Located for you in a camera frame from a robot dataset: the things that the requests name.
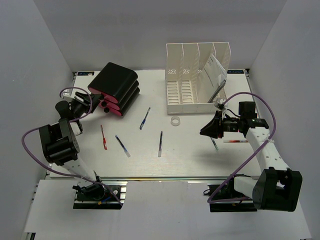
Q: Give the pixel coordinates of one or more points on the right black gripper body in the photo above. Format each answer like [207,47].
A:
[231,124]

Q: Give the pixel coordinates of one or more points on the dark blue pen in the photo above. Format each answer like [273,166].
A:
[160,144]

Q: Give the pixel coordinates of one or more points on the red white marker pen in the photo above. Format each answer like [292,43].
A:
[230,141]

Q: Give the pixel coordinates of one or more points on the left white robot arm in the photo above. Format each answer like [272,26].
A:
[58,141]

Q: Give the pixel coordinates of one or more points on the black pink drawer organizer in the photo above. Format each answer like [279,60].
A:
[118,86]

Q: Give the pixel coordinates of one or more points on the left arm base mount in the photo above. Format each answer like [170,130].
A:
[97,197]

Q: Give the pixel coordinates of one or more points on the clear tape roll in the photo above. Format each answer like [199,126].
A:
[175,121]

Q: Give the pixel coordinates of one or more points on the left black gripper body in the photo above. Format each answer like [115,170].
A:
[79,109]

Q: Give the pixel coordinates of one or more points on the red gel pen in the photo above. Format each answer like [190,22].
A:
[103,138]

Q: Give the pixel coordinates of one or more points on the white instruction booklet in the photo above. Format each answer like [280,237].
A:
[213,78]

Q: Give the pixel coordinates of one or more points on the blue gel pen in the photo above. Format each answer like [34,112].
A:
[144,119]

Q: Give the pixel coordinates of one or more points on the green pen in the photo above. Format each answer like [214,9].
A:
[214,143]

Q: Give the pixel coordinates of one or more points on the white file rack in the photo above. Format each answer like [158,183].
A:
[183,75]

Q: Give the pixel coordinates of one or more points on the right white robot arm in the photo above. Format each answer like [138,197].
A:
[277,188]

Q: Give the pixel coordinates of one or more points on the blue clear-cap pen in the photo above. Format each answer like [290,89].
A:
[123,146]

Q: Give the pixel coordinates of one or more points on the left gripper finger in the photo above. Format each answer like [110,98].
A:
[93,101]
[83,96]

